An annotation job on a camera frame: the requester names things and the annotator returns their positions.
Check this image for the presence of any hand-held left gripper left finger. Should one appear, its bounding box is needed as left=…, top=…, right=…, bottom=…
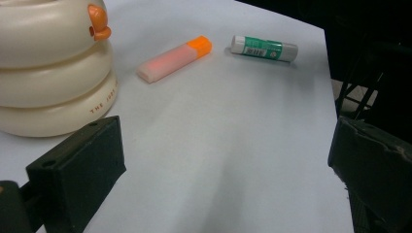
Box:
left=25, top=115, right=127, bottom=233

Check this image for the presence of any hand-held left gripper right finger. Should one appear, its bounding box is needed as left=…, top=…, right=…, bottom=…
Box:
left=326, top=116, right=412, bottom=233

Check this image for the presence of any cream ringed pen holder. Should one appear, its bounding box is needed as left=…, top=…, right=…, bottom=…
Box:
left=0, top=0, right=120, bottom=139

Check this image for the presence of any orange highlighter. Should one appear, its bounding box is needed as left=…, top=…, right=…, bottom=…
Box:
left=135, top=35, right=214, bottom=84

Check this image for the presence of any green and white glue stick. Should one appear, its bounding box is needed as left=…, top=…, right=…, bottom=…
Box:
left=229, top=34, right=299, bottom=63

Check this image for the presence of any black tripod stand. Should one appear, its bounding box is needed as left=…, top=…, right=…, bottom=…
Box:
left=333, top=71, right=387, bottom=122

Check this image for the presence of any white table mat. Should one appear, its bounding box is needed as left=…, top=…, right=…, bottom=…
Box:
left=0, top=0, right=355, bottom=233

